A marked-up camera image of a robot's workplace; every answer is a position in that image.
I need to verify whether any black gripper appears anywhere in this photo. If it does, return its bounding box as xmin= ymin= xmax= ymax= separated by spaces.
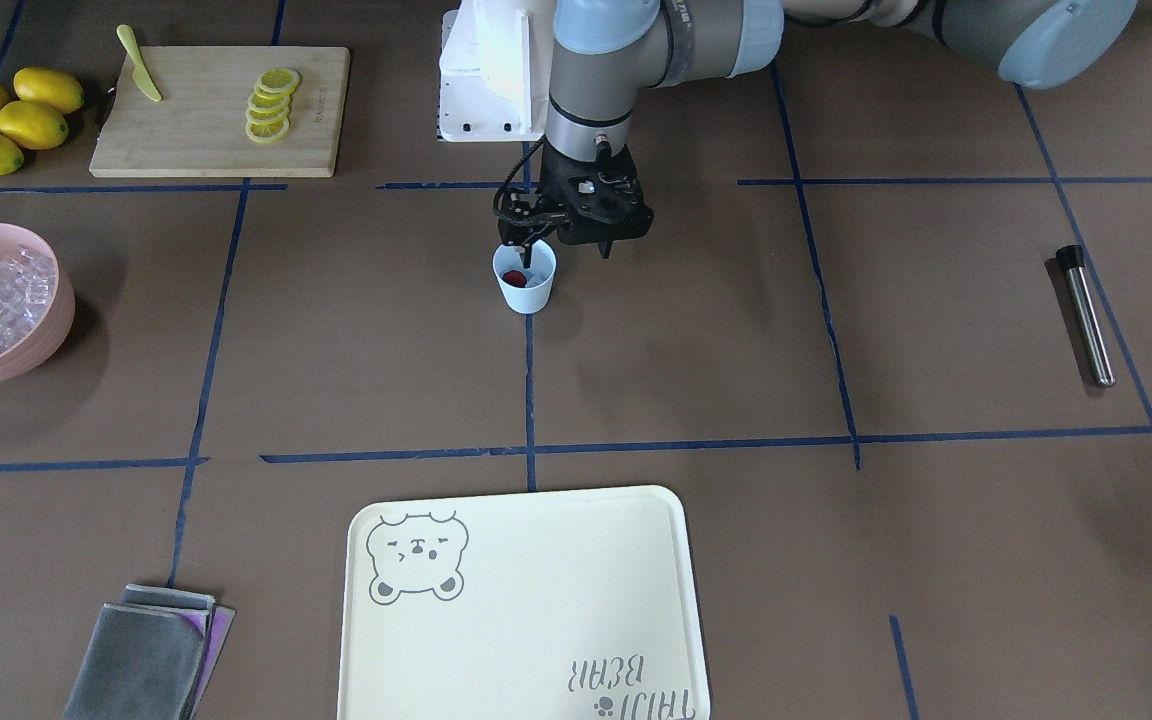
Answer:
xmin=494 ymin=145 xmax=655 ymax=273

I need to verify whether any red strawberry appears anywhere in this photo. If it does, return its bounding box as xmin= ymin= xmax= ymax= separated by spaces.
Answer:
xmin=500 ymin=270 xmax=529 ymax=288

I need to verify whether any steel muddler black tip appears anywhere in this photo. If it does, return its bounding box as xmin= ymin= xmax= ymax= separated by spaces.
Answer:
xmin=1055 ymin=243 xmax=1117 ymax=388

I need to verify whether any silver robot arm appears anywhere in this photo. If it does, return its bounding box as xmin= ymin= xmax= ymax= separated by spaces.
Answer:
xmin=493 ymin=1 xmax=1137 ymax=266

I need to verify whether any light blue plastic cup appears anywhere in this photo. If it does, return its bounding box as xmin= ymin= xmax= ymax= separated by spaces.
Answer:
xmin=492 ymin=240 xmax=558 ymax=314

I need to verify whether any lemon slices stack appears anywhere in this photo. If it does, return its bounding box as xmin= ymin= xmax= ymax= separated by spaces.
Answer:
xmin=244 ymin=67 xmax=302 ymax=145

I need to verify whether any cream bear serving tray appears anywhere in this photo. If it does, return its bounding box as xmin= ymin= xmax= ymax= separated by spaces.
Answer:
xmin=335 ymin=486 xmax=712 ymax=719

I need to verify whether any wooden cutting board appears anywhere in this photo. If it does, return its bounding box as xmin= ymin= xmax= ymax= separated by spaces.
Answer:
xmin=90 ymin=46 xmax=351 ymax=179

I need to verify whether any yellow green plastic knife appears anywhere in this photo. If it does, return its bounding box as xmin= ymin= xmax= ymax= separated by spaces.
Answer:
xmin=116 ymin=24 xmax=164 ymax=103

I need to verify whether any folded grey cloth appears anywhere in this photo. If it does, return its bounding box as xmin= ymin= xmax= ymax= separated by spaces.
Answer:
xmin=63 ymin=584 xmax=236 ymax=719

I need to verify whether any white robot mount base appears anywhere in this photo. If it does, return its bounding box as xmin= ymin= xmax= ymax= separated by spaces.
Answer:
xmin=435 ymin=1 xmax=558 ymax=143

